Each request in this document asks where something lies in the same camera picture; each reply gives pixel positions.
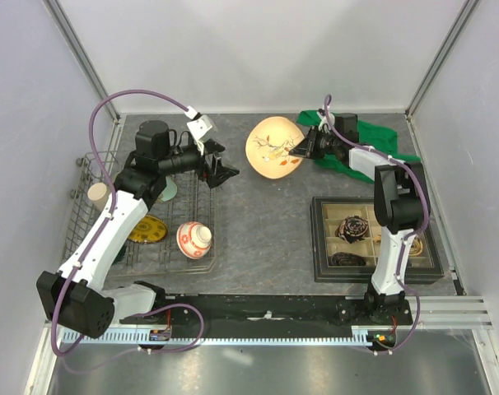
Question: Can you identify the aluminium frame rail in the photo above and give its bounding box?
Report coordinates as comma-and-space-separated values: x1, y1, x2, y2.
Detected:
58, 292, 487, 338

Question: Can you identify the black compartment box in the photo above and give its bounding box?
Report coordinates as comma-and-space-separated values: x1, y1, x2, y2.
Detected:
310, 197, 444, 284

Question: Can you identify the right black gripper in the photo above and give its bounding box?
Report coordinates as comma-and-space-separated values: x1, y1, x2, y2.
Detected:
290, 125, 340, 160

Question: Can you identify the dark green cup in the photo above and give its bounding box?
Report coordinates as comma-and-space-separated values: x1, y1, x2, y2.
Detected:
113, 245, 127, 264

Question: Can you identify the green cloth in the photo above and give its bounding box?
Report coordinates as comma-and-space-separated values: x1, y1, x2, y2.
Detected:
296, 110, 421, 184

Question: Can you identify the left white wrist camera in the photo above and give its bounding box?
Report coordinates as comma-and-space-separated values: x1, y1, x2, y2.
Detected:
184, 106, 214, 142

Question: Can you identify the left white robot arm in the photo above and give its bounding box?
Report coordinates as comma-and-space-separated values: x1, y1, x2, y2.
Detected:
36, 115, 239, 338

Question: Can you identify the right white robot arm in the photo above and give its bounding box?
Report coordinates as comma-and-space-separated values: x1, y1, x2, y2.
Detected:
290, 109, 430, 324

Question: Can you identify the beige cup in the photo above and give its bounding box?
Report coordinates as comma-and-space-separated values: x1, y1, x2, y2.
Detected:
87, 182, 110, 211

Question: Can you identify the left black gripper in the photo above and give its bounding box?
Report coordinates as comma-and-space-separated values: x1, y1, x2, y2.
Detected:
158, 139, 239, 188

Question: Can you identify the dark brown rolled tie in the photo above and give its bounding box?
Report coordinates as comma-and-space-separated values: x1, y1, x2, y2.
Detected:
329, 252, 366, 267

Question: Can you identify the white red patterned bowl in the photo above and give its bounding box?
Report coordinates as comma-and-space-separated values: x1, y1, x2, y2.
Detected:
176, 221, 212, 260

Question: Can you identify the beige bird plate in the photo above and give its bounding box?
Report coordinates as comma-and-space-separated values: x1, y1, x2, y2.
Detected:
245, 116, 304, 179

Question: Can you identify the tan rolled belt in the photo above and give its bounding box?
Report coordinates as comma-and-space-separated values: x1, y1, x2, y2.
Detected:
409, 237, 424, 257

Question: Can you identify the yellow patterned plate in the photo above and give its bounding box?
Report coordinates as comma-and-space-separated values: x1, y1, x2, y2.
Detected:
128, 215, 168, 244

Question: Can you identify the blue slotted cable duct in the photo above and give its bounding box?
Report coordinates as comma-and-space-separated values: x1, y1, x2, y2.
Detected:
81, 327, 387, 346

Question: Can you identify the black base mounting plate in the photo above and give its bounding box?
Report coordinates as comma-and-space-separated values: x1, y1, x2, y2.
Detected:
119, 293, 415, 339

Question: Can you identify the dark floral rolled tie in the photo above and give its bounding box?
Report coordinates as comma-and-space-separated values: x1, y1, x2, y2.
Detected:
335, 216, 369, 244

